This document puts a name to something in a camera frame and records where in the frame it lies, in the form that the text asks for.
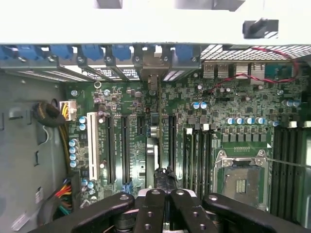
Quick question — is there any black RAM slot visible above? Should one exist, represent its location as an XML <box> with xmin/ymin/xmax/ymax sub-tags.
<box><xmin>302</xmin><ymin>121</ymin><xmax>311</xmax><ymax>226</ymax></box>
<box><xmin>274</xmin><ymin>121</ymin><xmax>284</xmax><ymax>216</ymax></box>
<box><xmin>293</xmin><ymin>121</ymin><xmax>303</xmax><ymax>223</ymax></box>
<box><xmin>195</xmin><ymin>127</ymin><xmax>204</xmax><ymax>192</ymax></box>
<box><xmin>283</xmin><ymin>121</ymin><xmax>293</xmax><ymax>219</ymax></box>
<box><xmin>203</xmin><ymin>123</ymin><xmax>212</xmax><ymax>194</ymax></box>

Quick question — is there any CPU socket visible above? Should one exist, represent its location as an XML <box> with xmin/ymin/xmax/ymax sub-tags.
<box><xmin>213</xmin><ymin>149</ymin><xmax>270</xmax><ymax>212</ymax></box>

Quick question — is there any long black expansion slot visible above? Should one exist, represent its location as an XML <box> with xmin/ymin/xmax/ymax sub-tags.
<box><xmin>105</xmin><ymin>114</ymin><xmax>116</xmax><ymax>185</ymax></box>
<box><xmin>169</xmin><ymin>115</ymin><xmax>178</xmax><ymax>170</ymax></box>
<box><xmin>121</xmin><ymin>115</ymin><xmax>131</xmax><ymax>185</ymax></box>

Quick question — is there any white expansion slot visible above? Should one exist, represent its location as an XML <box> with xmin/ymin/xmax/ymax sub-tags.
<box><xmin>86</xmin><ymin>112</ymin><xmax>101</xmax><ymax>182</ymax></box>

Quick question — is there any thin metal locking lever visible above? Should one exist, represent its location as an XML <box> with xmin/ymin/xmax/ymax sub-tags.
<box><xmin>266</xmin><ymin>157</ymin><xmax>311</xmax><ymax>168</ymax></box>

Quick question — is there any green motherboard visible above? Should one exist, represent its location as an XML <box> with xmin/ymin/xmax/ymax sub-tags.
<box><xmin>65</xmin><ymin>60</ymin><xmax>311</xmax><ymax>219</ymax></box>

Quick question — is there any white power connector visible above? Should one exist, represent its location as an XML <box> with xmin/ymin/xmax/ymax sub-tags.
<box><xmin>59</xmin><ymin>100</ymin><xmax>76</xmax><ymax>121</ymax></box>

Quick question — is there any silver USB port block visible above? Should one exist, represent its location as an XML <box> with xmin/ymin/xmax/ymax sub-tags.
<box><xmin>203</xmin><ymin>62</ymin><xmax>230</xmax><ymax>79</ymax></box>

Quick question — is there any silver network port block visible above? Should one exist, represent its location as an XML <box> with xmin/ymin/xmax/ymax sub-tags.
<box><xmin>235</xmin><ymin>62</ymin><xmax>266</xmax><ymax>85</ymax></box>

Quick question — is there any blue slot retainer clip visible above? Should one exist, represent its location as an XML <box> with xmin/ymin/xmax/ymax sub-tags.
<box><xmin>174</xmin><ymin>45</ymin><xmax>194</xmax><ymax>61</ymax></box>
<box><xmin>81</xmin><ymin>45</ymin><xmax>104</xmax><ymax>61</ymax></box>
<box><xmin>111</xmin><ymin>45</ymin><xmax>134</xmax><ymax>61</ymax></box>
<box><xmin>0</xmin><ymin>46</ymin><xmax>17</xmax><ymax>61</ymax></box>
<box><xmin>18</xmin><ymin>46</ymin><xmax>43</xmax><ymax>61</ymax></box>
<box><xmin>50</xmin><ymin>45</ymin><xmax>73</xmax><ymax>60</ymax></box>

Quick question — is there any teal video port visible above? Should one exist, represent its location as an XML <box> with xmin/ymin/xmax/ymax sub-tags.
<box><xmin>264</xmin><ymin>63</ymin><xmax>292</xmax><ymax>83</ymax></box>

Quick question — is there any black open PC case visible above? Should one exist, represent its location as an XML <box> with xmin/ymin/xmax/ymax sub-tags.
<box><xmin>0</xmin><ymin>0</ymin><xmax>311</xmax><ymax>233</ymax></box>

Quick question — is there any multicoloured wire bundle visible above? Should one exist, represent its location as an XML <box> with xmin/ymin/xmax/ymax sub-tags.
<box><xmin>45</xmin><ymin>178</ymin><xmax>73</xmax><ymax>216</ymax></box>

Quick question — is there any yellow and black power cable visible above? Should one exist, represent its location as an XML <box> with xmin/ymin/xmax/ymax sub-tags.
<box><xmin>31</xmin><ymin>101</ymin><xmax>73</xmax><ymax>175</ymax></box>

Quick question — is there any red and black twisted wire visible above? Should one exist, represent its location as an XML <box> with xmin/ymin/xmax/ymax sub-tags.
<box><xmin>201</xmin><ymin>47</ymin><xmax>301</xmax><ymax>95</ymax></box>

